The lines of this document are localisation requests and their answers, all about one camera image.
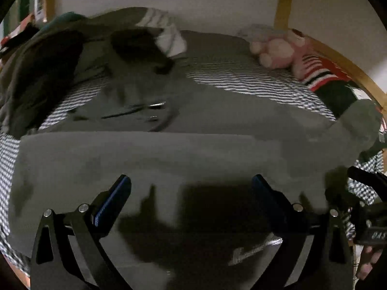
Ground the grey white striped garment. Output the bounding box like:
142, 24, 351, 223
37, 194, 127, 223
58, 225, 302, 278
135, 7, 187, 58

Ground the red white cloth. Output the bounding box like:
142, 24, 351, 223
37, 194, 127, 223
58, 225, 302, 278
0, 15, 37, 53

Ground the dark olive jacket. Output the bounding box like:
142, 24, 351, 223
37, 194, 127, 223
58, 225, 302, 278
0, 7, 170, 136

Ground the teal cloth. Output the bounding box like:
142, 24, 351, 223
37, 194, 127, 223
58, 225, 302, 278
39, 11, 89, 34

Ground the pink plush toy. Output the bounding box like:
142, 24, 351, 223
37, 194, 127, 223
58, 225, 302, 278
249, 33, 303, 70

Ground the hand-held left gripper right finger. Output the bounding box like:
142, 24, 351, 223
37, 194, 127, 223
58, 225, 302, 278
251, 174, 355, 290

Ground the black white checkered bedsheet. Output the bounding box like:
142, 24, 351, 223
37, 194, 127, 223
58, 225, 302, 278
0, 56, 387, 278

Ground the person's right hand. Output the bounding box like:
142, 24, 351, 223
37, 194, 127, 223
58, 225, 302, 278
356, 244, 384, 280

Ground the grey pillow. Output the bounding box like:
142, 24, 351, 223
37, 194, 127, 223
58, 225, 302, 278
178, 30, 257, 67

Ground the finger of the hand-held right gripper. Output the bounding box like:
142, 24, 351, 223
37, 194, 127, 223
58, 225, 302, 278
347, 166, 387, 201

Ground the black garment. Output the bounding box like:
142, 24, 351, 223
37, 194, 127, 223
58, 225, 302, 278
110, 27, 175, 75

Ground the red striped garment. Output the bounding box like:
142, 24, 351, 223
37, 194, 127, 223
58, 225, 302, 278
287, 29, 356, 93

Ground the dark green cloth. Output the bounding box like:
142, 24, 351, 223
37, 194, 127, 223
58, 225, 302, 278
317, 81, 365, 118

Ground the wooden bed frame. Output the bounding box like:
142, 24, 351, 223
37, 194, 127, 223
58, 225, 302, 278
42, 0, 387, 112

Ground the grey knit sweatshirt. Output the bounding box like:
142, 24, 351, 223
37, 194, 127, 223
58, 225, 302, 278
6, 75, 384, 290

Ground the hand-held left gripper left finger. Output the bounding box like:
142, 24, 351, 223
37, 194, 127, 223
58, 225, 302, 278
30, 174, 133, 290

